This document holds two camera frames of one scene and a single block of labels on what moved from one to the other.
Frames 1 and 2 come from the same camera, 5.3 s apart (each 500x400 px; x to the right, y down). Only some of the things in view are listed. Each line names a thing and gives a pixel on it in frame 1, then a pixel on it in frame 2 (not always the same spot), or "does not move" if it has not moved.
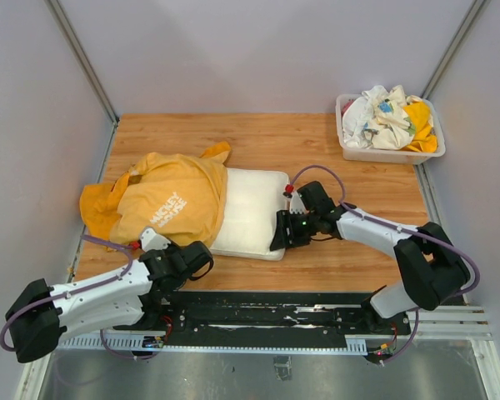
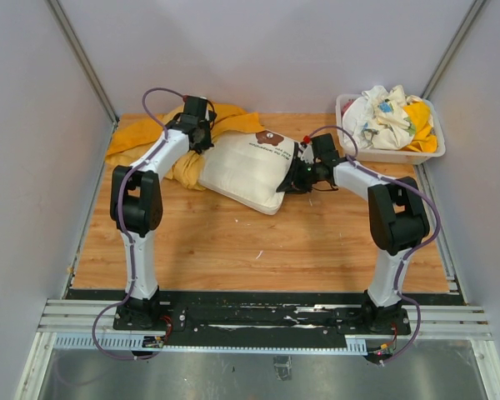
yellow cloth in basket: [424, 140] does not move
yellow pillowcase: [180, 197] to [127, 141]
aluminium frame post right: [473, 13] does not move
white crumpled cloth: [377, 119] does not move
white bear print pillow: [255, 198] to [248, 168]
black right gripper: [290, 229] to [296, 174]
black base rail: [276, 312] does not move
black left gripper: [167, 258] to [200, 136]
